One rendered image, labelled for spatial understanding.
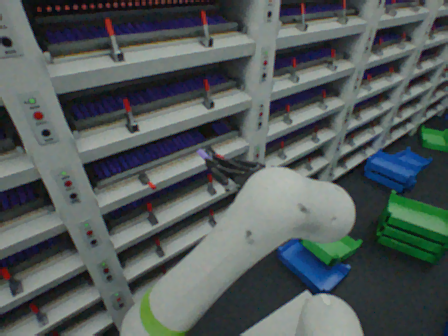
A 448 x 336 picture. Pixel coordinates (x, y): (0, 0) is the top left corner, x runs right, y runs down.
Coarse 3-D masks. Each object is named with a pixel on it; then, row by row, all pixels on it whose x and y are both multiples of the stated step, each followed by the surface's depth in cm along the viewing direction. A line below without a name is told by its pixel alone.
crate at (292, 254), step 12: (288, 252) 148; (300, 252) 148; (288, 264) 139; (300, 264) 142; (312, 264) 142; (324, 264) 142; (300, 276) 134; (312, 276) 136; (324, 276) 136; (336, 276) 136; (312, 288) 130; (324, 288) 123
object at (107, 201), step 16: (240, 128) 111; (240, 144) 109; (192, 160) 99; (112, 176) 88; (160, 176) 91; (176, 176) 94; (96, 192) 82; (112, 192) 84; (128, 192) 85; (144, 192) 89; (112, 208) 84
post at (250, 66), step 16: (224, 0) 92; (240, 0) 87; (256, 0) 82; (256, 16) 84; (272, 32) 90; (256, 48) 89; (272, 48) 93; (240, 64) 98; (256, 64) 92; (272, 64) 97; (256, 80) 96; (256, 96) 100; (240, 112) 108; (256, 112) 104; (256, 144) 113
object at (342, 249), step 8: (304, 240) 138; (344, 240) 152; (352, 240) 149; (360, 240) 145; (312, 248) 135; (320, 248) 131; (328, 248) 143; (336, 248) 145; (344, 248) 148; (352, 248) 149; (320, 256) 132; (328, 256) 129; (336, 256) 126; (344, 256) 134; (328, 264) 129; (336, 264) 131
